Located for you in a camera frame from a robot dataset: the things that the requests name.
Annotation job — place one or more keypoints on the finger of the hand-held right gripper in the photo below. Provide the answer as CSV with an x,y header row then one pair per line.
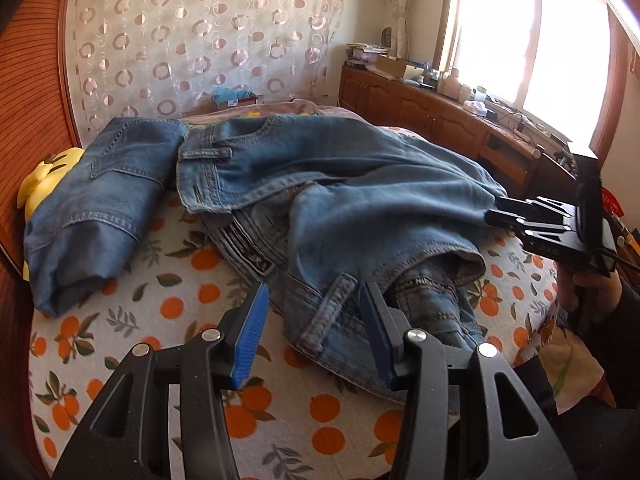
x,y
505,215
547,240

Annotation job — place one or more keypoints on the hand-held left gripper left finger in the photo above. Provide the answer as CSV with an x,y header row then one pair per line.
x,y
250,330

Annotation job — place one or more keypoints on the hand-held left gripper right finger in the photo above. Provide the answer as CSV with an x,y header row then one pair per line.
x,y
377,340

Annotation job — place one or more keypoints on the embroidered pocket blue jeans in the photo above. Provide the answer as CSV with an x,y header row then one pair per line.
x,y
250,245

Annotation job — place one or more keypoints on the blue denim jeans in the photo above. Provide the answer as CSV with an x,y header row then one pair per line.
x,y
100,200
350,185

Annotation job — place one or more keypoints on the person's right hand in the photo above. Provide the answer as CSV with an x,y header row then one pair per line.
x,y
607,292

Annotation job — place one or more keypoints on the red paper decoration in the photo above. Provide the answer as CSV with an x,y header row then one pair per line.
x,y
611,202

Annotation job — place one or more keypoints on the orange print bed sheet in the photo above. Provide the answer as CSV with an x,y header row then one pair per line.
x,y
200,280

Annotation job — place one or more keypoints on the white tissue box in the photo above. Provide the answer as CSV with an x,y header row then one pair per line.
x,y
475,107

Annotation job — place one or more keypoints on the wooden window cabinet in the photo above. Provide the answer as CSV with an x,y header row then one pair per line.
x,y
425,110

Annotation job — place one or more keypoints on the open cardboard box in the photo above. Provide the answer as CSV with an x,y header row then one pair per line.
x,y
395,66

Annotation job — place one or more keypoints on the window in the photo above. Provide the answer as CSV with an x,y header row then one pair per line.
x,y
500,20

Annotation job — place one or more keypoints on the folded blue denim jeans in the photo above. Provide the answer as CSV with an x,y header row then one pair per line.
x,y
100,200

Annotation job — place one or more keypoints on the person's black clothing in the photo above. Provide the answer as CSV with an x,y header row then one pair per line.
x,y
590,450

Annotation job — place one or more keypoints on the stack of papers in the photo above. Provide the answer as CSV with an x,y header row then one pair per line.
x,y
365,52

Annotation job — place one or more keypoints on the small cardboard box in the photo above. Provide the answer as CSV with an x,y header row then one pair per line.
x,y
247,105

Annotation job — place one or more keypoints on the beige tied window curtain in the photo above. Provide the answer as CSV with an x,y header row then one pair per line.
x,y
405,5

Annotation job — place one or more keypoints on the yellow plush toy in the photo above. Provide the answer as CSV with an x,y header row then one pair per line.
x,y
45,175

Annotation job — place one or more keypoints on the circle pattern sheer curtain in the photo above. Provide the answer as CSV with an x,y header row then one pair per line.
x,y
200,35

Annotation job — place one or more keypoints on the wooden louvered wardrobe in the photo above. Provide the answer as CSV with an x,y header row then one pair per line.
x,y
30,85

